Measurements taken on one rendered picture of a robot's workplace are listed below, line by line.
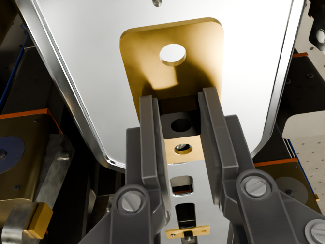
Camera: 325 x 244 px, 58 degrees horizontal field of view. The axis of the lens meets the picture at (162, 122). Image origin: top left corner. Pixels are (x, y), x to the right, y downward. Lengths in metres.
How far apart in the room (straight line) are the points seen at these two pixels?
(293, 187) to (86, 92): 0.40
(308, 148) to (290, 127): 0.64
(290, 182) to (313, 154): 0.51
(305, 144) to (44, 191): 0.82
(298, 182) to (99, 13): 0.44
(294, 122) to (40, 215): 0.30
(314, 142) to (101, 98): 0.81
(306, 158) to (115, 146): 0.81
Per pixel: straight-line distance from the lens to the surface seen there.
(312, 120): 0.40
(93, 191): 0.52
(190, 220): 0.59
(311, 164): 1.12
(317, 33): 0.30
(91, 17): 0.25
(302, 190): 0.56
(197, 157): 0.16
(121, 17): 0.25
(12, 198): 0.33
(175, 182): 0.46
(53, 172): 0.35
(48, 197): 0.35
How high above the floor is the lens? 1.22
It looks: 42 degrees down
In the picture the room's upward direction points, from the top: 174 degrees clockwise
